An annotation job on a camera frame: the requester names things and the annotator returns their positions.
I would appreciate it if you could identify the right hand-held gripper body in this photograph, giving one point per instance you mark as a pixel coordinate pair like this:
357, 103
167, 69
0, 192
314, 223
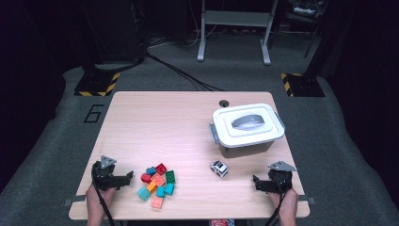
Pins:
282, 180

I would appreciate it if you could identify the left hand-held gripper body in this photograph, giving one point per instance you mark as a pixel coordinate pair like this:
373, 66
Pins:
102, 175

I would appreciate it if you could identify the red toy block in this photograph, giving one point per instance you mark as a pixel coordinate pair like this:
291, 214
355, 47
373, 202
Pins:
161, 168
145, 178

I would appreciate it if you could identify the light teal toy block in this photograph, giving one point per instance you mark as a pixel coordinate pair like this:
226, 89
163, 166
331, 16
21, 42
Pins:
144, 193

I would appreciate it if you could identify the blue toy block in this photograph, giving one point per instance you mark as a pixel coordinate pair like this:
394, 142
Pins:
151, 170

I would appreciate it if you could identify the orange toy block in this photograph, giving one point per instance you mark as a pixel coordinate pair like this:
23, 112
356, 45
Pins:
152, 186

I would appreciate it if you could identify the salmon toy block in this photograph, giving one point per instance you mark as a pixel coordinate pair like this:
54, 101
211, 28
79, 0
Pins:
157, 179
157, 202

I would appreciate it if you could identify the clear grey storage box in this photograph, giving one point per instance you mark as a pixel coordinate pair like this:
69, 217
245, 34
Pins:
244, 152

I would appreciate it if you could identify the white grey toy car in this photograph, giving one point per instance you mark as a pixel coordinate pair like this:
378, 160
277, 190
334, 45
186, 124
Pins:
219, 168

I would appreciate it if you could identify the green toy block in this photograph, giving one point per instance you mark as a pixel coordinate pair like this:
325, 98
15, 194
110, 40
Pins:
170, 176

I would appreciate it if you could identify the person's left hand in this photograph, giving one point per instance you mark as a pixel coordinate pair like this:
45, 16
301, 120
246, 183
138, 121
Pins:
97, 199

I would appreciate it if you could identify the person's right hand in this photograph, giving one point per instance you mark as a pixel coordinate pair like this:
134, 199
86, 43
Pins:
288, 204

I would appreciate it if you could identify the red white patterned object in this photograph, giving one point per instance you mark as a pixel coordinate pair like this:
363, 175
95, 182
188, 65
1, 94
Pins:
221, 222

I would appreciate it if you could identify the dark curtain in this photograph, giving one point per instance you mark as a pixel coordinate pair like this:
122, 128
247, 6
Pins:
25, 94
370, 94

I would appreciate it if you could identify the thin black stand leg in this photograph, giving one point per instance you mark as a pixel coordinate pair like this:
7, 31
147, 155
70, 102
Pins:
309, 50

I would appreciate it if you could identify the black cabinet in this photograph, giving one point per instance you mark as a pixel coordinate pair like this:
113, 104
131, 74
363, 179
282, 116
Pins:
113, 31

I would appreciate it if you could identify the cluttered dark shelf items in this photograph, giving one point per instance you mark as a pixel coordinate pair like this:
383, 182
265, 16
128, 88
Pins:
309, 11

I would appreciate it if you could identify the grey metal table bracket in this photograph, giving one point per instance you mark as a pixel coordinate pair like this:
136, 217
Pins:
309, 200

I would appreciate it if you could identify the black yellow striped base plate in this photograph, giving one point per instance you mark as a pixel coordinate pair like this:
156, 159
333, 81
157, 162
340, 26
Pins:
304, 86
94, 84

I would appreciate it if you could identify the black stand post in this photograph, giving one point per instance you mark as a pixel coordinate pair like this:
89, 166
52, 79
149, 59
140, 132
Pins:
315, 62
89, 69

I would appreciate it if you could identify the white metal desk frame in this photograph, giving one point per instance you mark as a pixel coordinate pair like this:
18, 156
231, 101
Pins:
235, 18

